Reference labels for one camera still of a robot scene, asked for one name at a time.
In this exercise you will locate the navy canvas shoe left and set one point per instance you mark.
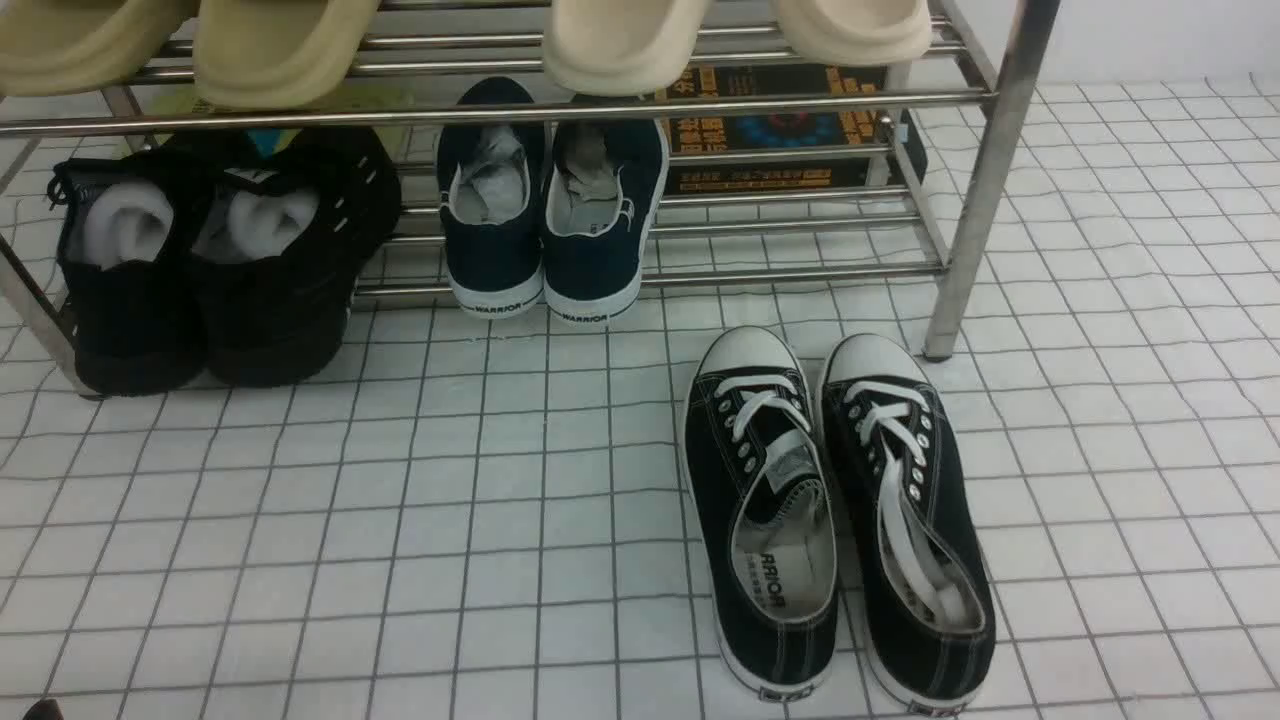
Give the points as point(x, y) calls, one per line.
point(489, 176)

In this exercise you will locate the cream slipper far right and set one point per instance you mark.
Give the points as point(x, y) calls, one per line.
point(856, 33)

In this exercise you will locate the black knit sneaker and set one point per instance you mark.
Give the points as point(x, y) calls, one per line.
point(129, 224)
point(277, 265)

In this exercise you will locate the navy canvas shoe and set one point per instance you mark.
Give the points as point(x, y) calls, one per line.
point(607, 177)
point(489, 176)

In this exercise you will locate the metal shoe rack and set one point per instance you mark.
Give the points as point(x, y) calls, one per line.
point(1003, 96)

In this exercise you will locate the beige slipper far left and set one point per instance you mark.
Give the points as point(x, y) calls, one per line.
point(51, 48)

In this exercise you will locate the cream slipper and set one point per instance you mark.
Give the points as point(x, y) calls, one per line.
point(619, 48)
point(856, 33)

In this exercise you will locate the black canvas sneaker left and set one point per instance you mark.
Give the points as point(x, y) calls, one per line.
point(751, 458)

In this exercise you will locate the black printed cardboard box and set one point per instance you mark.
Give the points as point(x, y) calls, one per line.
point(780, 125)

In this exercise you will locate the navy canvas shoe right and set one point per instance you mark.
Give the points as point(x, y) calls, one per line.
point(607, 177)

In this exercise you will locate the beige slipper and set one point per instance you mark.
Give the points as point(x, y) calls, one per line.
point(51, 48)
point(276, 54)

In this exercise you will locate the black canvas sneaker right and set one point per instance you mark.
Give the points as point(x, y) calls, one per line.
point(891, 450)

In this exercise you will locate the black canvas sneaker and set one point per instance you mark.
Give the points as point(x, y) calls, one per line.
point(891, 450)
point(751, 458)

